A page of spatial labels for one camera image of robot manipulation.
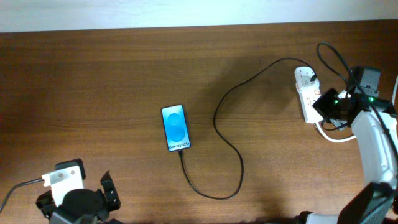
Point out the blue Galaxy smartphone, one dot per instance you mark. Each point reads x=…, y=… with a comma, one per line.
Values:
x=175, y=126

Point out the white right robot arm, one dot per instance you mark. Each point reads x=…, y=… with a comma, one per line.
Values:
x=373, y=122

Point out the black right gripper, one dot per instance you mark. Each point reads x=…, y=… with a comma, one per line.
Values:
x=325, y=104

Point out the white power strip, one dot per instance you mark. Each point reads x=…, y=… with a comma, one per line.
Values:
x=309, y=98

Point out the white charger plug adapter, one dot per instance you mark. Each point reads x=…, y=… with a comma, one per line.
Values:
x=304, y=84

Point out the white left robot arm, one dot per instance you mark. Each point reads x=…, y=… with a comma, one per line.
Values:
x=82, y=206

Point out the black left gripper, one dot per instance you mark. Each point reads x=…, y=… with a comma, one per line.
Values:
x=113, y=200

